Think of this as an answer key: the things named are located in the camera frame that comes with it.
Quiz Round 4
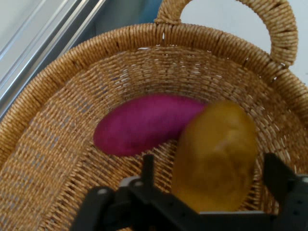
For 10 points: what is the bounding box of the yellow-brown potato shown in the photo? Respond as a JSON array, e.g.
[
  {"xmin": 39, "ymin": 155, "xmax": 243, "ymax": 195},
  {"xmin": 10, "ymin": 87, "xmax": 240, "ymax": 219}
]
[{"xmin": 171, "ymin": 100, "xmax": 258, "ymax": 214}]

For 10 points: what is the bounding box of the woven wicker basket with handles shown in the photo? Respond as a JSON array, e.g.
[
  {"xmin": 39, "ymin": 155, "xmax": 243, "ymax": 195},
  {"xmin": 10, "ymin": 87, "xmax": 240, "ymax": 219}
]
[{"xmin": 0, "ymin": 0, "xmax": 308, "ymax": 231}]

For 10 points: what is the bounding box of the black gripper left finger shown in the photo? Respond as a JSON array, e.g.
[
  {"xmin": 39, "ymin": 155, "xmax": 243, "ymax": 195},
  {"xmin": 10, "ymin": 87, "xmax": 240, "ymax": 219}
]
[{"xmin": 72, "ymin": 154, "xmax": 198, "ymax": 231}]

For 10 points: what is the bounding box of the magenta sweet potato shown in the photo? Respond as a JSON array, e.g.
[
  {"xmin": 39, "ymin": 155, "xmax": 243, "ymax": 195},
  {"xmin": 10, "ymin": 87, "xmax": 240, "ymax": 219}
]
[{"xmin": 93, "ymin": 94, "xmax": 210, "ymax": 157}]

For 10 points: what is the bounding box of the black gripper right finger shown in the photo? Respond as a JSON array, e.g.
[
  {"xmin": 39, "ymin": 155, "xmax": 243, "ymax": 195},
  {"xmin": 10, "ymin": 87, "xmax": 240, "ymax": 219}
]
[{"xmin": 263, "ymin": 153, "xmax": 308, "ymax": 231}]

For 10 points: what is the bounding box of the aluminium rail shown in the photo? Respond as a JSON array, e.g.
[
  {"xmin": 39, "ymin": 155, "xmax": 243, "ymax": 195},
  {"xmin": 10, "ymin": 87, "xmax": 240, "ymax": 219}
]
[{"xmin": 0, "ymin": 0, "xmax": 109, "ymax": 120}]

